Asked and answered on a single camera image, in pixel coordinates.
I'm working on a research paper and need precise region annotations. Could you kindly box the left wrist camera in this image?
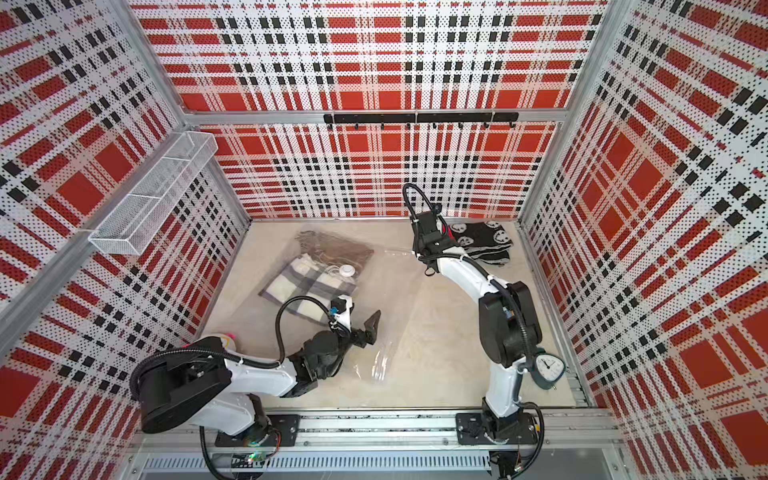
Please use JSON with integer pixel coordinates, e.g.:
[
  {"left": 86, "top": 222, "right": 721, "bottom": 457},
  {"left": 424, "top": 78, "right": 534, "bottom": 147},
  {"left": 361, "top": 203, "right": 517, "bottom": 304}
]
[{"left": 330, "top": 295, "right": 354, "bottom": 329}]

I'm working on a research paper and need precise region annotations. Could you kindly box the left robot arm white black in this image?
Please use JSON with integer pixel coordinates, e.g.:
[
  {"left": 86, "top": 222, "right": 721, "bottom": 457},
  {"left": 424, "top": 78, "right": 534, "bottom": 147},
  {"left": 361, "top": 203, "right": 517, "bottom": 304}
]
[{"left": 129, "top": 310, "right": 381, "bottom": 437}]

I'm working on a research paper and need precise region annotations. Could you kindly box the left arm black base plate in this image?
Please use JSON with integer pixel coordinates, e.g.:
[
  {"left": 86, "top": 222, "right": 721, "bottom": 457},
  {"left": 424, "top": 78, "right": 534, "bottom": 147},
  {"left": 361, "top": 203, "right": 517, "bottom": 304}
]
[{"left": 214, "top": 414, "right": 301, "bottom": 448}]

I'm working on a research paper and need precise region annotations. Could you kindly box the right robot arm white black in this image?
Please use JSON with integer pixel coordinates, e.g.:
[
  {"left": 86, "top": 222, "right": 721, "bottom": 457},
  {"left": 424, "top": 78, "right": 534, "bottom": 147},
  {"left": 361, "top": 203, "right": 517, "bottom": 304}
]
[{"left": 410, "top": 209, "right": 541, "bottom": 443}]

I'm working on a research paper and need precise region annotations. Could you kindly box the clear plastic vacuum bag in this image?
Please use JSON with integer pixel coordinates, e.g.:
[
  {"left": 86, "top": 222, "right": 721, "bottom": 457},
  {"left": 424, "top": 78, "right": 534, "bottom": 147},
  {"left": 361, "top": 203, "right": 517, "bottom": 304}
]
[{"left": 206, "top": 227, "right": 422, "bottom": 382}]

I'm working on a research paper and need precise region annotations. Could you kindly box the aluminium front rail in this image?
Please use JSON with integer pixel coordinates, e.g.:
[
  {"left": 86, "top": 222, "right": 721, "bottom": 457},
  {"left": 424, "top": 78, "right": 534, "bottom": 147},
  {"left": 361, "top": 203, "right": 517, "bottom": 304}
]
[{"left": 120, "top": 408, "right": 633, "bottom": 479}]

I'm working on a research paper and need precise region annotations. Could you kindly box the pink white plush toy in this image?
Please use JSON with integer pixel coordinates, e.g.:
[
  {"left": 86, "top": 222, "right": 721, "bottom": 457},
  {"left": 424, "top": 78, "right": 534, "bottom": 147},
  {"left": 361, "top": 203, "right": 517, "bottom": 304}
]
[{"left": 218, "top": 334, "right": 237, "bottom": 351}]

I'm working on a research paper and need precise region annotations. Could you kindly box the grey white plaid scarf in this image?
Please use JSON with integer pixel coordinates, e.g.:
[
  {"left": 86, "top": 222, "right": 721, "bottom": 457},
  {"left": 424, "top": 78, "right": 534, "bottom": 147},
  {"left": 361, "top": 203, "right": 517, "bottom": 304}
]
[{"left": 259, "top": 254, "right": 357, "bottom": 309}]

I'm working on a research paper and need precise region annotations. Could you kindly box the black wall hook rail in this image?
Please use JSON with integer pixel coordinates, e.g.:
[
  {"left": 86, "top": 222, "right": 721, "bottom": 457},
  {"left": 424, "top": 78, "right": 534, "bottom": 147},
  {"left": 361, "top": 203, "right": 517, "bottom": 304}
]
[{"left": 323, "top": 111, "right": 520, "bottom": 128}]

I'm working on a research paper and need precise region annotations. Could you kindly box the black smiley face scarf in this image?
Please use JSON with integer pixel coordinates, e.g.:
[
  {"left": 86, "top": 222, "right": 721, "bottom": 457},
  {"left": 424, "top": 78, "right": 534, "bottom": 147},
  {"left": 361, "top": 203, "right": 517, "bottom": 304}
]
[{"left": 450, "top": 221, "right": 513, "bottom": 266}]

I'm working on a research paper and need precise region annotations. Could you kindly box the white vacuum bag valve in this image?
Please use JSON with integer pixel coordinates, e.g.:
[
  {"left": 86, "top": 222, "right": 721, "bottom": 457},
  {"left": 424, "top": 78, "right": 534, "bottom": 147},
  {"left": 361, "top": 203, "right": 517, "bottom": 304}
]
[{"left": 338, "top": 265, "right": 356, "bottom": 278}]

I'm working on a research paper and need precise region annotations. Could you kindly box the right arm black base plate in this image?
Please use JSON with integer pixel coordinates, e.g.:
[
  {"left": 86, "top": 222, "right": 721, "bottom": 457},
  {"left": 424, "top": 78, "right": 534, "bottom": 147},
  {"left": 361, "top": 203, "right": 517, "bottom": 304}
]
[{"left": 455, "top": 411, "right": 538, "bottom": 446}]

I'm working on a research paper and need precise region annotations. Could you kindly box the teal heart alarm clock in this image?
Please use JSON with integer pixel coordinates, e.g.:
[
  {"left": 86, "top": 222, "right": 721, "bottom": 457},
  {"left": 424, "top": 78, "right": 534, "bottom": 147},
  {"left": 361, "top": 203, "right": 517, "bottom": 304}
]
[{"left": 531, "top": 350, "right": 566, "bottom": 390}]

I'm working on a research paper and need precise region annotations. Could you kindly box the brown fringed scarf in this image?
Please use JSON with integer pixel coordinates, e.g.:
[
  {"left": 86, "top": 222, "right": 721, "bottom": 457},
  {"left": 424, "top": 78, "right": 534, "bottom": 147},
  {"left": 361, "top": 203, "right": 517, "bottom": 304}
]
[{"left": 294, "top": 230, "right": 375, "bottom": 272}]

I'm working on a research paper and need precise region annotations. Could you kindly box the white mesh wall basket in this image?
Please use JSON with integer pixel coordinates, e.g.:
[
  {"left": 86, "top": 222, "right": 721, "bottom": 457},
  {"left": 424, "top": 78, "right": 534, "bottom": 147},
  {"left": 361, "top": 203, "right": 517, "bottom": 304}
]
[{"left": 89, "top": 131, "right": 217, "bottom": 256}]

